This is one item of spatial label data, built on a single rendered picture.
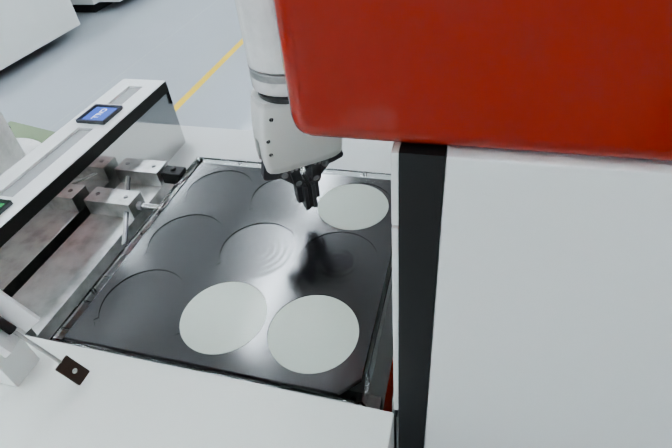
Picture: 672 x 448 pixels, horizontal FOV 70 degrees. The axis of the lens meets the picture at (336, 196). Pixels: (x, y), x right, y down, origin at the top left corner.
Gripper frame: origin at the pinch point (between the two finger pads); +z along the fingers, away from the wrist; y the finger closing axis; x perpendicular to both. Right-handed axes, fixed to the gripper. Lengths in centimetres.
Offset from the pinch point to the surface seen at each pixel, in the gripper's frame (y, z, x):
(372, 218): -7.6, 5.2, 3.7
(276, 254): 6.3, 5.3, 3.9
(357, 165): -15.4, 13.2, -18.8
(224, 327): 15.1, 5.3, 12.1
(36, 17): 86, 68, -378
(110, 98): 22.8, -0.8, -42.1
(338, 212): -4.0, 5.1, 0.4
